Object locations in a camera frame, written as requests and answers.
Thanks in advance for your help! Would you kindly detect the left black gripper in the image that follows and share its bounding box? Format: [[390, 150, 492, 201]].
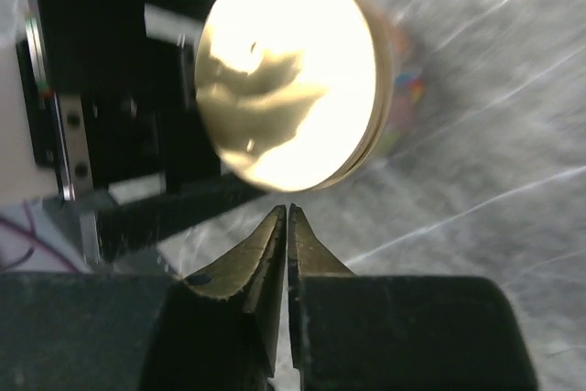
[[16, 0, 261, 263]]

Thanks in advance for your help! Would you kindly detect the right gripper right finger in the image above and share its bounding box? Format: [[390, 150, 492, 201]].
[[288, 205, 538, 390]]

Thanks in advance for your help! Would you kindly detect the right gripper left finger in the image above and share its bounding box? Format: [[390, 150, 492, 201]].
[[1, 205, 287, 390]]

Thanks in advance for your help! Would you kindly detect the white gold jar lid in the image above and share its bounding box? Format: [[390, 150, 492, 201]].
[[194, 0, 399, 192]]

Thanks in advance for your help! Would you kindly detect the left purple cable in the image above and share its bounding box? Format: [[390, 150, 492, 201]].
[[0, 207, 79, 273]]

